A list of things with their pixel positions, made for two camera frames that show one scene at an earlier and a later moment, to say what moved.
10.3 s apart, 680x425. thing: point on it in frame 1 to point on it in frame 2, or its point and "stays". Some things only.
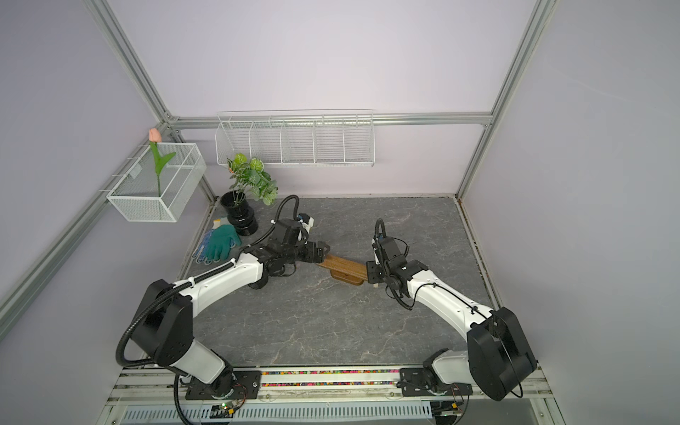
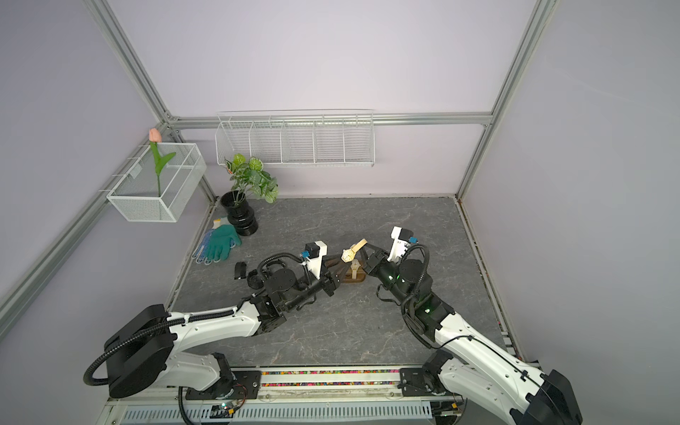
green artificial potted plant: x=249 y=176 stays
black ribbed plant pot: x=241 y=216 stays
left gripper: x=320 y=254 to x=329 y=281
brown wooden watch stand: x=343 y=271 stays
